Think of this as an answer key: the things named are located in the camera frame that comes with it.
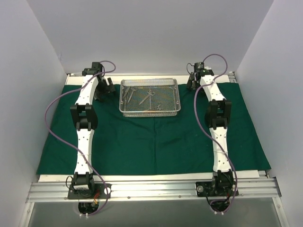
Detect metal mesh instrument tray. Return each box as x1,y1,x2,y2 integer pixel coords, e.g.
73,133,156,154
119,78,181,117

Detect green surgical cloth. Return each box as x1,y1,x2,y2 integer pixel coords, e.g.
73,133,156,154
37,83,271,176

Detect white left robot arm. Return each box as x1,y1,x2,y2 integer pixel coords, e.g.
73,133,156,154
70,62,115,198

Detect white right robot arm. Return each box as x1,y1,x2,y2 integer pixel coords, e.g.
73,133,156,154
187,62,234,195

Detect silver forceps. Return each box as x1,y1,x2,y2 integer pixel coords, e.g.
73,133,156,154
123,87,138,103

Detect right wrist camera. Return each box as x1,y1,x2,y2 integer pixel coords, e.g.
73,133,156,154
194,61,205,71

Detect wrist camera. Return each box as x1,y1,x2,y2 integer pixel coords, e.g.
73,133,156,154
91,62,104,71
194,61,205,71

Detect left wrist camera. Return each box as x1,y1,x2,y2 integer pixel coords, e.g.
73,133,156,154
91,62,104,71

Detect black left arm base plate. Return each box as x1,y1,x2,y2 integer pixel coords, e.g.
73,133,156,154
67,183,112,200

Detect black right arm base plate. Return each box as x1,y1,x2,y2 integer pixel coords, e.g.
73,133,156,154
195,181,234,197

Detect aluminium frame rail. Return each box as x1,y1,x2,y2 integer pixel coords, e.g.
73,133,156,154
27,178,281,202

